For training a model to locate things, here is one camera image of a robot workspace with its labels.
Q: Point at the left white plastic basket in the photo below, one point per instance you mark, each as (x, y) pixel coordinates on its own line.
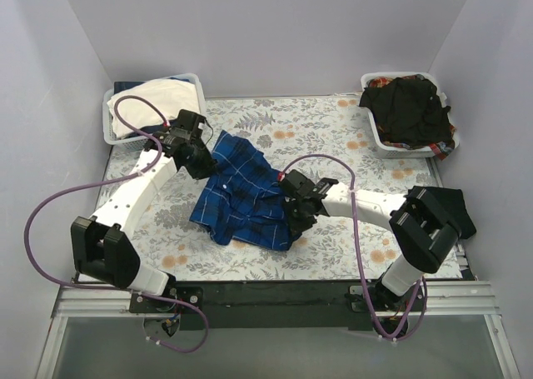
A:
(169, 94)

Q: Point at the right white plastic basket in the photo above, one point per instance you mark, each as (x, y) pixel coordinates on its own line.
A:
(400, 150)

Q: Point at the folded white shirt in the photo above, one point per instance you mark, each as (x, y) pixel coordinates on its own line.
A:
(166, 96)

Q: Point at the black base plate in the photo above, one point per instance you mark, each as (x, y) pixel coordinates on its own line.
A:
(278, 304)

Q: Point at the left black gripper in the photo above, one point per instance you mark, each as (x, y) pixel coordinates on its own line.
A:
(200, 165)

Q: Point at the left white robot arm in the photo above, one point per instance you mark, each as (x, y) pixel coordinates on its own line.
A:
(101, 244)

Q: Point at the black crumpled shirt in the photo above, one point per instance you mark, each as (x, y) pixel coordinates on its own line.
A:
(408, 111)

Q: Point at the aluminium frame rail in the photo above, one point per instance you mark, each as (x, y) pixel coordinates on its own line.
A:
(443, 298)

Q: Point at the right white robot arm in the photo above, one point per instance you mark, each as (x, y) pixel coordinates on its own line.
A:
(426, 222)

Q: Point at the blue plaid long sleeve shirt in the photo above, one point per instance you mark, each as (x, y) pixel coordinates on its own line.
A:
(242, 200)

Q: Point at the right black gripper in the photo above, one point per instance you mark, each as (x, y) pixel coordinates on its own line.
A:
(297, 214)

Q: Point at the floral patterned table mat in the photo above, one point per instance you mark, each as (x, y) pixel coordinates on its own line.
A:
(320, 137)

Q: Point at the white plastic basket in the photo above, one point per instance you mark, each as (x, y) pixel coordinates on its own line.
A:
(169, 94)
(400, 150)

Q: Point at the folded black shirt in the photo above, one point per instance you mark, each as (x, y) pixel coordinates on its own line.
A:
(452, 201)

